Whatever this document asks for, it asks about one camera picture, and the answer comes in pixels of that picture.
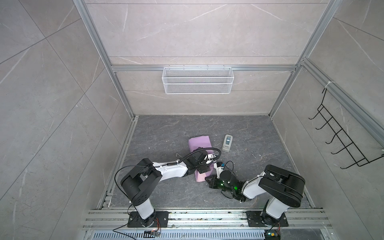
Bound black wire hook rack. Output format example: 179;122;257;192
308;88;384;170

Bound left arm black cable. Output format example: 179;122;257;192
175;147;222;167

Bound aluminium rail base frame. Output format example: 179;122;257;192
81;208;337;240

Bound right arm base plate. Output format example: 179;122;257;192
246;211;289;227

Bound pink wrapping paper sheet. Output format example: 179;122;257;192
188;136;214;183

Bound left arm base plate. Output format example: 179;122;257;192
127;211;169;228

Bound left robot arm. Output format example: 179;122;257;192
116;148;222;221

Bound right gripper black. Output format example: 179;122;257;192
204;176;235;196

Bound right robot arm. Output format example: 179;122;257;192
205;165;306;226

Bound green connector board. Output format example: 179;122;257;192
265;231;281;240

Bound white wire mesh basket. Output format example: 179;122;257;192
162;67;235;95

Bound white tape dispenser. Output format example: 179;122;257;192
222;135;233;153

